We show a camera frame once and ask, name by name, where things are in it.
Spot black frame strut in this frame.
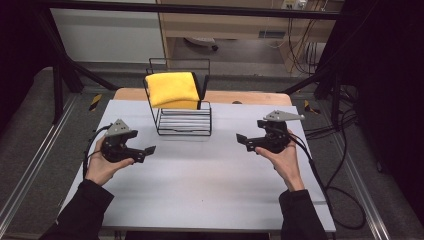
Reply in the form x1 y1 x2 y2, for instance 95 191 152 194
282 49 346 129
35 6 120 125

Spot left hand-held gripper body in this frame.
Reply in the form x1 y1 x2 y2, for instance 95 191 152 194
100 118 134 164

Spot black frame crossbar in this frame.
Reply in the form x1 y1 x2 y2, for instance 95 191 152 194
39 0 342 21

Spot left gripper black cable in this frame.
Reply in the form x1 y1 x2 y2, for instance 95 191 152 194
82 124 113 181

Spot black floor cables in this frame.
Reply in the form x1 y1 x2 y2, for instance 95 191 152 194
303 83 359 142

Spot yellow towel with black trim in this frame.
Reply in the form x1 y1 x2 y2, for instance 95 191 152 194
144 71 210 111

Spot hanging black cables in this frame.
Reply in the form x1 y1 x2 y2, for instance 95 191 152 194
287 17 323 76

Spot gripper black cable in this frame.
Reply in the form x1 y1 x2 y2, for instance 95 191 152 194
285 132 367 231
82 124 113 181

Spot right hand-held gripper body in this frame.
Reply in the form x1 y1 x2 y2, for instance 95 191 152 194
263 110 306 155

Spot person's right hand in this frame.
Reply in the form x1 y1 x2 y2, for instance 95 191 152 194
254 129 306 193

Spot aluminium floor rail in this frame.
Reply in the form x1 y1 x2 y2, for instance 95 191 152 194
0 94 80 232
332 133 392 240

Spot light wooden desk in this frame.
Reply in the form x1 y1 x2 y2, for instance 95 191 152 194
156 0 345 73

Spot yellow black floor tape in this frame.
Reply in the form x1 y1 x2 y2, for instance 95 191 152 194
303 99 322 116
87 93 103 113

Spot white power strip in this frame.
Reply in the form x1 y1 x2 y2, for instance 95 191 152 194
281 0 308 11

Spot white cabinet panel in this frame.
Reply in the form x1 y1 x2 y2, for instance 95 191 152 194
49 7 166 65

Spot black wire rack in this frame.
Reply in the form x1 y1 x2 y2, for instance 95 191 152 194
143 57 213 137

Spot person's left hand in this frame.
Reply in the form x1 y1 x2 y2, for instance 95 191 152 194
85 135 136 187

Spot wooden table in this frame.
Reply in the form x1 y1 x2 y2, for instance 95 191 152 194
113 87 293 107

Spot black curtain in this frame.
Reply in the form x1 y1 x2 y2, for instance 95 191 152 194
0 0 58 134
341 0 424 218

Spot office chair base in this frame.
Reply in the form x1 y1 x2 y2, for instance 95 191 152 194
184 36 220 52

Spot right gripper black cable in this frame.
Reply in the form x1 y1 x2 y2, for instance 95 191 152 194
285 132 367 231

